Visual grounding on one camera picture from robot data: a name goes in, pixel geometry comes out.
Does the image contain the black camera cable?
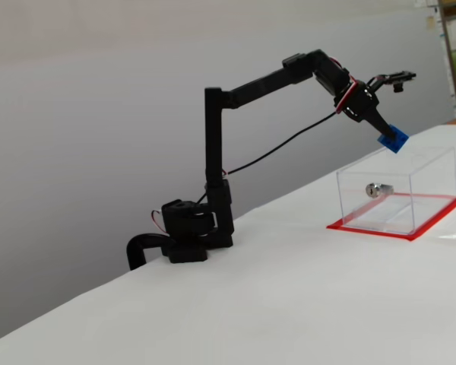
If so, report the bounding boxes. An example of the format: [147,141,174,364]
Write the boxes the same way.
[195,110,337,206]

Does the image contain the red tape frame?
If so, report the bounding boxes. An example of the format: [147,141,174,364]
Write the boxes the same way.
[325,194,456,242]

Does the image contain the red white base servo wire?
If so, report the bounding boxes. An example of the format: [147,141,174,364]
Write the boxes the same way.
[150,210,167,233]

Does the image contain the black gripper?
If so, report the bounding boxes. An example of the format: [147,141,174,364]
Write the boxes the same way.
[333,81,398,141]

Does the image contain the silver cam lock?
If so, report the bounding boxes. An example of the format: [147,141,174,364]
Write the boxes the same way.
[365,182,394,199]

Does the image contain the red white wrist servo wire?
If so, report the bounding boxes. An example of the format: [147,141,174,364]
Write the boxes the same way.
[328,56,360,115]

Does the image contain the black table clamp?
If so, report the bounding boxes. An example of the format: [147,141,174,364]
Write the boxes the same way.
[126,232,172,271]

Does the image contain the blue lego brick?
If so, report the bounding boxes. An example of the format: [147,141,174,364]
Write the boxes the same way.
[377,123,410,154]

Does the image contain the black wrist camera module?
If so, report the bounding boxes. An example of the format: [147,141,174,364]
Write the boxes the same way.
[368,69,417,94]

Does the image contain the metal shelf frame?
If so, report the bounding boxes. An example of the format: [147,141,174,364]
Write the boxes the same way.
[436,0,456,119]

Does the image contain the transparent acrylic box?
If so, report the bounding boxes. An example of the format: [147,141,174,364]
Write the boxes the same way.
[335,146,456,236]

